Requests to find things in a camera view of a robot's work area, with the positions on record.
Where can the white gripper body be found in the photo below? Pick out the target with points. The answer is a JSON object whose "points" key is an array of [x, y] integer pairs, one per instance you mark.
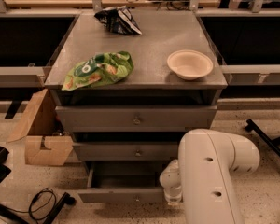
{"points": [[172, 188]]}

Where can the grey bottom drawer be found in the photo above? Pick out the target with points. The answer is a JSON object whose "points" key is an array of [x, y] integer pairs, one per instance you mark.
{"points": [[123, 182]]}

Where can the grey drawer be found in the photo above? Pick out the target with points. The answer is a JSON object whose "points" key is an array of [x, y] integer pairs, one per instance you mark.
{"points": [[126, 151], [123, 182], [162, 118]]}

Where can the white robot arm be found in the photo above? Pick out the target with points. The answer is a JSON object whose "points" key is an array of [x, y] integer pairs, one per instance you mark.
{"points": [[200, 178]]}

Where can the grey top drawer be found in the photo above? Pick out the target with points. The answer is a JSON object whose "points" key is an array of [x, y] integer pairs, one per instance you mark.
{"points": [[162, 118]]}

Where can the grey middle drawer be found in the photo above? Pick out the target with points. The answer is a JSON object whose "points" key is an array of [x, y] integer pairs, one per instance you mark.
{"points": [[126, 151]]}

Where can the grey drawer cabinet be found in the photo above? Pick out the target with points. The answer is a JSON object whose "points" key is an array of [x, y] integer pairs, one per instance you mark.
{"points": [[151, 83]]}

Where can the black stand leg right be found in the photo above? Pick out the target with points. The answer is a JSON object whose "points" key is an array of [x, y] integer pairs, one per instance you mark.
{"points": [[273, 144]]}

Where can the black stand leg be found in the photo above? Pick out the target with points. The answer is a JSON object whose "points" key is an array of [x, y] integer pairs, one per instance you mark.
{"points": [[273, 144], [10, 216]]}

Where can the white paper bowl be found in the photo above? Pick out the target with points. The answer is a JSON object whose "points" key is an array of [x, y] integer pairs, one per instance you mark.
{"points": [[190, 64]]}

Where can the green chip bag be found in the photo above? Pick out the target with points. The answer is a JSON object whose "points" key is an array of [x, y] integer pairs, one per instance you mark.
{"points": [[100, 70]]}

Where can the cardboard box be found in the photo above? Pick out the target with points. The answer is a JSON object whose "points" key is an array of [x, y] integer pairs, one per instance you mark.
{"points": [[38, 128]]}

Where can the dark blue chip bag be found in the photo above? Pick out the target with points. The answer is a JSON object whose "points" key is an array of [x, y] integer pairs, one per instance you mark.
{"points": [[118, 20]]}

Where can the black stand leg left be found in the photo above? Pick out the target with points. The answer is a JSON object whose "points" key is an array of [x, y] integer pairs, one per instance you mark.
{"points": [[10, 216]]}

